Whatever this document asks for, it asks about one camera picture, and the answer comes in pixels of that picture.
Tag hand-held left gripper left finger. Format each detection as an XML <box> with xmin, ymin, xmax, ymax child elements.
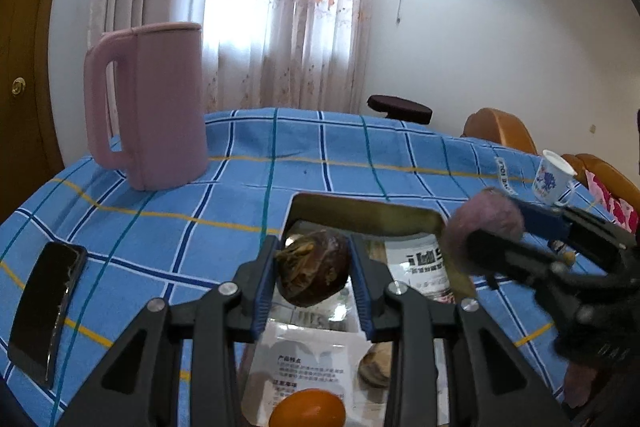
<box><xmin>62</xmin><ymin>234</ymin><xmax>283</xmax><ymax>427</ymax></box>

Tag wooden door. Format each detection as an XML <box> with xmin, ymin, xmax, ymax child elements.
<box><xmin>0</xmin><ymin>0</ymin><xmax>96</xmax><ymax>228</ymax></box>

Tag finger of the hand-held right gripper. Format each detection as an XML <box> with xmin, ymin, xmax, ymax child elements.
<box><xmin>465</xmin><ymin>229</ymin><xmax>573</xmax><ymax>280</ymax></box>
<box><xmin>519</xmin><ymin>201</ymin><xmax>640</xmax><ymax>258</ymax></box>

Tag orange leather chair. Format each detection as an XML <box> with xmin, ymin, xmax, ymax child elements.
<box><xmin>460</xmin><ymin>108</ymin><xmax>538</xmax><ymax>158</ymax></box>
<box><xmin>560</xmin><ymin>152</ymin><xmax>640</xmax><ymax>228</ymax></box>

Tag beige round fruit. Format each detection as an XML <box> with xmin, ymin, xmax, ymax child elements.
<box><xmin>357</xmin><ymin>343</ymin><xmax>396</xmax><ymax>389</ymax></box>

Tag white cup with blue flowers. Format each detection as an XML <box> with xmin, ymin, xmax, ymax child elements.
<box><xmin>531</xmin><ymin>149</ymin><xmax>581</xmax><ymax>208</ymax></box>

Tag pink floral cloth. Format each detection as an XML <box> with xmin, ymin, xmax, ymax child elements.
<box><xmin>585</xmin><ymin>171</ymin><xmax>640</xmax><ymax>235</ymax></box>

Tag blue checked tablecloth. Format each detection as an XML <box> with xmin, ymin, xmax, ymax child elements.
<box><xmin>0</xmin><ymin>107</ymin><xmax>640</xmax><ymax>427</ymax></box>

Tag printed paper sheet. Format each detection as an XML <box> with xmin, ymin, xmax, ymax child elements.
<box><xmin>242</xmin><ymin>234</ymin><xmax>453</xmax><ymax>427</ymax></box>

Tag orange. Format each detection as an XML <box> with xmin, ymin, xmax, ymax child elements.
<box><xmin>268</xmin><ymin>388</ymin><xmax>347</xmax><ymax>427</ymax></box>

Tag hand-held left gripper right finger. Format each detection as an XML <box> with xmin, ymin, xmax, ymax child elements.
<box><xmin>349</xmin><ymin>233</ymin><xmax>571</xmax><ymax>427</ymax></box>

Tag golden metal tray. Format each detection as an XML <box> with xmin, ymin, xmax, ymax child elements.
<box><xmin>240</xmin><ymin>193</ymin><xmax>478</xmax><ymax>427</ymax></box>

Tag black smartphone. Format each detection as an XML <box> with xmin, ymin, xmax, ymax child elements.
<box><xmin>7</xmin><ymin>241</ymin><xmax>88</xmax><ymax>390</ymax></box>

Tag dark round stool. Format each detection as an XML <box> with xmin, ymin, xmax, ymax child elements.
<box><xmin>367</xmin><ymin>95</ymin><xmax>433</xmax><ymax>125</ymax></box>

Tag purple round fruit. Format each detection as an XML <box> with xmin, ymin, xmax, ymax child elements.
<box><xmin>442</xmin><ymin>188</ymin><xmax>526</xmax><ymax>275</ymax></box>

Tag floral sheer curtain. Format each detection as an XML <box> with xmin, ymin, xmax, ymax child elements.
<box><xmin>87</xmin><ymin>0</ymin><xmax>378</xmax><ymax>115</ymax></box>

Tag dark wrinkled passion fruit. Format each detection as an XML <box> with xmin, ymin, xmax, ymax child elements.
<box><xmin>276</xmin><ymin>229</ymin><xmax>351</xmax><ymax>308</ymax></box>

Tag pink plastic jug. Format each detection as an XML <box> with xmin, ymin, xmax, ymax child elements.
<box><xmin>82</xmin><ymin>22</ymin><xmax>210</xmax><ymax>192</ymax></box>

